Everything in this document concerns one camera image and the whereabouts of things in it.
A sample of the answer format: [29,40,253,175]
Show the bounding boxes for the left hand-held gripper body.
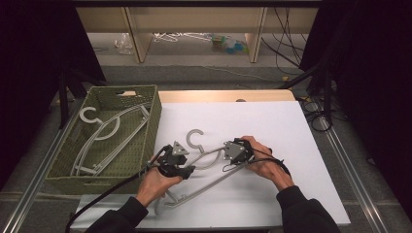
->
[156,141,189,178]

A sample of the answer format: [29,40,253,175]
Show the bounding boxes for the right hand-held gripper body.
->
[223,138,256,166]

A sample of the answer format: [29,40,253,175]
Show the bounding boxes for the grey plastic clothes hanger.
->
[154,128,257,216]
[70,105,152,178]

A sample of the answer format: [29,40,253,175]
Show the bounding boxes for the green woven basket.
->
[45,84,163,196]

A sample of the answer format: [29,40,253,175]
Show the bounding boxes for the person's left hand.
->
[135,166,184,208]

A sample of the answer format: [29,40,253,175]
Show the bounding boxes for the person's right hand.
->
[241,135,294,192]

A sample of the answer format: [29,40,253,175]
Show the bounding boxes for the white table cloth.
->
[69,100,352,231]

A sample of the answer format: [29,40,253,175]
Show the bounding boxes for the colourful toys on floor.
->
[211,33,249,55]

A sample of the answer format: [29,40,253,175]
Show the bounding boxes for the black metal stand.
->
[278,62,334,125]
[57,66,90,130]

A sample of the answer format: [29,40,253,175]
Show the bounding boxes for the clear plastic bag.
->
[114,32,134,55]

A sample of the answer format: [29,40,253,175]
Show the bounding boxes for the light wooden shelf unit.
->
[76,7,320,64]

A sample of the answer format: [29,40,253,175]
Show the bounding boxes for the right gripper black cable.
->
[222,149,291,178]

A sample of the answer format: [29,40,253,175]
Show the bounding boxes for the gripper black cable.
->
[64,144,173,233]
[222,149,291,178]

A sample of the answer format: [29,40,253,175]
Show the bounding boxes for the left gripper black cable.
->
[64,144,173,233]

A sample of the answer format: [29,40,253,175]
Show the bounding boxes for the thin white floor cable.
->
[203,64,284,83]

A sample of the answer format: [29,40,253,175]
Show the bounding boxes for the coiled black floor cables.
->
[300,93,335,133]

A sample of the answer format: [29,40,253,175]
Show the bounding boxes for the aluminium rail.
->
[0,96,86,233]
[319,116,390,233]

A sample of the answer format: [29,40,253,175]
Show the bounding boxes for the black cables by shelf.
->
[260,7,309,69]

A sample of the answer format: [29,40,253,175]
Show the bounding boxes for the white wire hangers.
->
[154,32,212,44]

